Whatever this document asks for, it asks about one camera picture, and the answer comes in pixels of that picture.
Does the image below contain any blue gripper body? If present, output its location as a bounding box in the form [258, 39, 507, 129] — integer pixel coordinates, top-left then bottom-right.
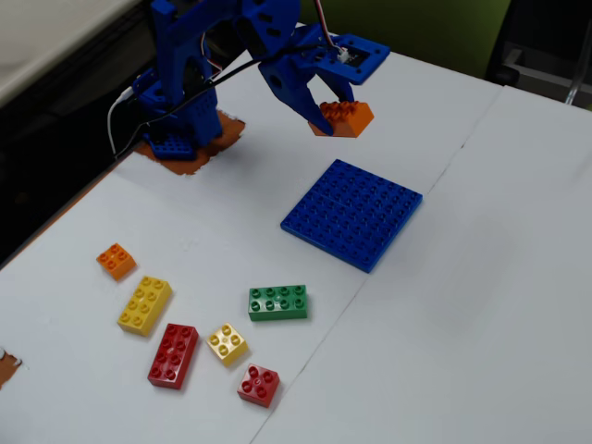
[257, 25, 332, 96]

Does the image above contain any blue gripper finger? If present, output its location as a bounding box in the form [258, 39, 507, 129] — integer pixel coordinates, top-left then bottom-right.
[270, 84, 335, 137]
[317, 73, 356, 105]

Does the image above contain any orange 2x4 toy brick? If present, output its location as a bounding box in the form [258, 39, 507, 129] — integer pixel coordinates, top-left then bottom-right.
[307, 100, 375, 139]

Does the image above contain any green chair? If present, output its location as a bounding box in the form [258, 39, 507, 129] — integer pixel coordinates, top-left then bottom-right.
[295, 0, 512, 87]

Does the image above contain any blue 8x8 studded baseplate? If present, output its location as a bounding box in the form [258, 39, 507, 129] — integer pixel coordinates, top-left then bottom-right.
[279, 158, 424, 275]

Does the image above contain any white table cover sheet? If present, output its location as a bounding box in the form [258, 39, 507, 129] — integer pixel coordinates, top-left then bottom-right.
[249, 85, 592, 444]
[0, 22, 503, 444]

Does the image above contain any green 2x4 toy brick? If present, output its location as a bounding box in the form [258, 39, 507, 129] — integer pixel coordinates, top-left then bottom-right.
[248, 284, 310, 323]

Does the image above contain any black office chair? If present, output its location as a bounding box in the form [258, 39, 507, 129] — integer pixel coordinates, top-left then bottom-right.
[485, 0, 592, 112]

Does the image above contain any orange 2x2 toy brick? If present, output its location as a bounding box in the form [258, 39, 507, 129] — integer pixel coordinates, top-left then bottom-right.
[95, 242, 138, 282]

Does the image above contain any yellow 2x2 toy brick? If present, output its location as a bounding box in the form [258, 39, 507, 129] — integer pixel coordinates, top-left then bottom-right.
[205, 322, 250, 368]

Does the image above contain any light grey side desk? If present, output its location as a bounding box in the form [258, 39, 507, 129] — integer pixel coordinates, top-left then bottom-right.
[0, 0, 144, 96]

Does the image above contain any yellow 2x4 toy brick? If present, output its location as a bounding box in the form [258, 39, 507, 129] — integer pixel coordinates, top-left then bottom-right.
[116, 275, 173, 338]

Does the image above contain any red 2x4 toy brick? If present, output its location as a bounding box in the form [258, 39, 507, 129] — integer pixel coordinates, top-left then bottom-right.
[147, 322, 200, 390]

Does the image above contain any red 2x2 toy brick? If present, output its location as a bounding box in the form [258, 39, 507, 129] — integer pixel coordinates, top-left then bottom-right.
[236, 363, 281, 409]

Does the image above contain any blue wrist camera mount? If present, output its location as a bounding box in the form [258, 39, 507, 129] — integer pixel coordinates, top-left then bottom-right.
[318, 33, 391, 86]

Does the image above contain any red servo wire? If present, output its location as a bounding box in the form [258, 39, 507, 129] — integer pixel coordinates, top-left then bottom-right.
[313, 0, 346, 59]

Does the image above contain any black camera cable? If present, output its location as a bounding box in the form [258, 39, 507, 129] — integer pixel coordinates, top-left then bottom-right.
[113, 41, 325, 161]

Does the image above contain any white power cable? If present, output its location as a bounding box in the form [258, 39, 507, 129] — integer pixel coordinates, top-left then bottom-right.
[106, 87, 138, 158]

